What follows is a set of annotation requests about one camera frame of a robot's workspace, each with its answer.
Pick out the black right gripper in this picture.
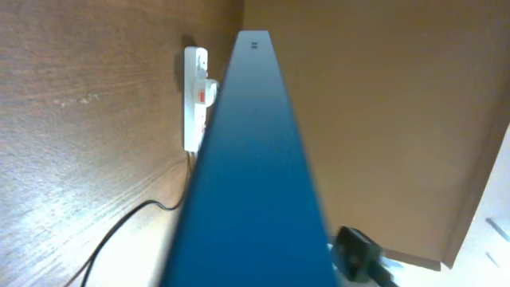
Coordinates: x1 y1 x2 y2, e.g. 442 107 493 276
330 226 398 287

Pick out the blue Galaxy smartphone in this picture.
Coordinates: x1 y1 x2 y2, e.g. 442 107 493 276
160 30 338 286

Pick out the black charging cable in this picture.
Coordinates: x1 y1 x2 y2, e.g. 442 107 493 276
63 153 192 287

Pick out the white charger adapter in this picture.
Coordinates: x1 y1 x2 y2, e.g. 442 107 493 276
195 78 219 108

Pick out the white power strip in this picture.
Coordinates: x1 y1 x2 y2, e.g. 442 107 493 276
183 46 208 152

